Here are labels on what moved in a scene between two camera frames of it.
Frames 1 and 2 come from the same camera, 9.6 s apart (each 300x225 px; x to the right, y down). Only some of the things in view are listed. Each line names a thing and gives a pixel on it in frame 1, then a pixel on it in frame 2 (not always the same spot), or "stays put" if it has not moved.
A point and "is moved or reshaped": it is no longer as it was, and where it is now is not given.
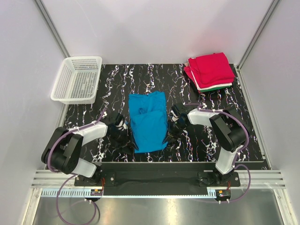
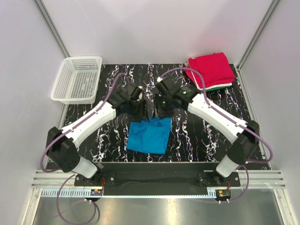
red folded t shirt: (213, 70) stays put
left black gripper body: (122, 139) to (138, 110)
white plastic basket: (77, 80) stays put
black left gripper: (158, 175) stays put
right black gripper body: (174, 131) to (162, 106)
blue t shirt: (148, 112) is moved or reshaped
